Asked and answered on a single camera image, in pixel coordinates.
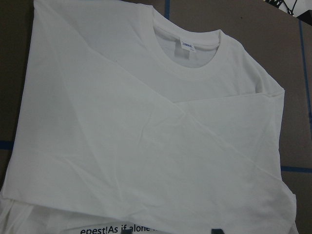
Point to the white long-sleeve printed shirt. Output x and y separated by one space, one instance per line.
129 123

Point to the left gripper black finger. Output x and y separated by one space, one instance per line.
216 231

